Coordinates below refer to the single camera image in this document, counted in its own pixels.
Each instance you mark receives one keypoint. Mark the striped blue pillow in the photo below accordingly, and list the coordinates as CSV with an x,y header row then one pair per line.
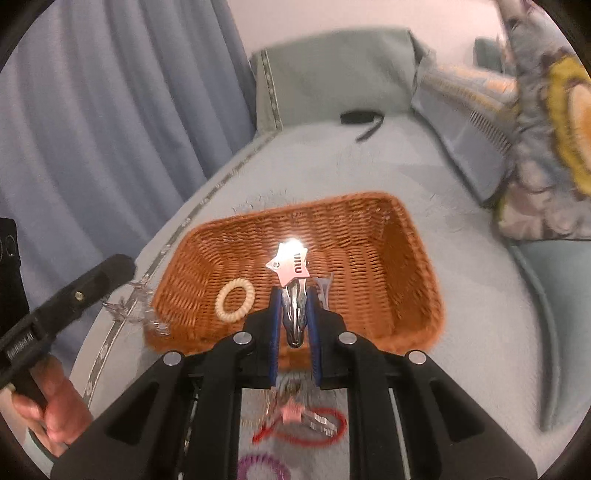
x,y
473,111

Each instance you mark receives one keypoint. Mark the orange wicker basket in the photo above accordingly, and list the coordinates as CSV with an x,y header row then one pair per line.
x,y
366,245

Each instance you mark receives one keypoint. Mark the teal sofa cover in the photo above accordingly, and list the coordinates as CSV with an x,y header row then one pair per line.
x,y
492,342

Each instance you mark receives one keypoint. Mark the teal cushion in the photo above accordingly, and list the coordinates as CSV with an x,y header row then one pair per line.
x,y
557,273

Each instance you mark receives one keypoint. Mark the floral sunflower pillow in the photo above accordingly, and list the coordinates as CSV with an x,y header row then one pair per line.
x,y
548,193

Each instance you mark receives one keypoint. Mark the left hand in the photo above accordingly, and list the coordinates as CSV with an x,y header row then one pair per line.
x,y
65,416

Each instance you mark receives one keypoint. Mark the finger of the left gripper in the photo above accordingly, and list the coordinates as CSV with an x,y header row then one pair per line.
x,y
70,302

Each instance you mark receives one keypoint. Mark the star hair clip silver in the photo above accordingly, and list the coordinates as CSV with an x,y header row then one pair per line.
x,y
291,269

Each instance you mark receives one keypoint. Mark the blue curtain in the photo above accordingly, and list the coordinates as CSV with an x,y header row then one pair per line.
x,y
113,114

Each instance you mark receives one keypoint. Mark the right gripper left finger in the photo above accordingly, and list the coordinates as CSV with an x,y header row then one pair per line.
x,y
180,418

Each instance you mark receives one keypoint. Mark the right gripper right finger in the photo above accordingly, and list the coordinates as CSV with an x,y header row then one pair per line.
x,y
408,419

